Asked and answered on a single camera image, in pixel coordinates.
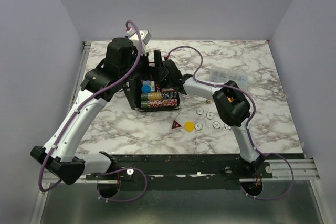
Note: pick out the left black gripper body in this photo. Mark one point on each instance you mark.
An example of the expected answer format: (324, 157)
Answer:
(144, 70)

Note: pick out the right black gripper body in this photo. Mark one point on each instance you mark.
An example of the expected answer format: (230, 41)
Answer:
(167, 82)

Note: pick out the clear plastic organizer box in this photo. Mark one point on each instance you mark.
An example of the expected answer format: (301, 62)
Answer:
(223, 75)

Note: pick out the black poker chip case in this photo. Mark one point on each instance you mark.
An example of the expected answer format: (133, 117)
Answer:
(159, 99)

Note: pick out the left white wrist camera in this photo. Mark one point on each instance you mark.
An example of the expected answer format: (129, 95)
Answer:
(133, 36)

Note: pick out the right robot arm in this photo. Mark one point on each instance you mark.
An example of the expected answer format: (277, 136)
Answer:
(231, 104)

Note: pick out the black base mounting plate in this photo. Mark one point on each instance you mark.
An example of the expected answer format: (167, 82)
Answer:
(182, 172)

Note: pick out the yellow round dealer chip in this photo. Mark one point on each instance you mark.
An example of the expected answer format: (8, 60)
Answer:
(189, 126)

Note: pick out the red triangle card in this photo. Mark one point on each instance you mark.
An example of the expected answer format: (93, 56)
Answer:
(175, 125)

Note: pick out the white poker chip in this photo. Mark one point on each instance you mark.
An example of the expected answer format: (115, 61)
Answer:
(198, 126)
(210, 115)
(199, 111)
(216, 125)
(227, 127)

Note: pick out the blue round chip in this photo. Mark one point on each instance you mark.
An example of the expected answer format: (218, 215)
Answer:
(146, 88)

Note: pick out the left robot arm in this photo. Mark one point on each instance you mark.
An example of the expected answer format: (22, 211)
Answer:
(58, 155)

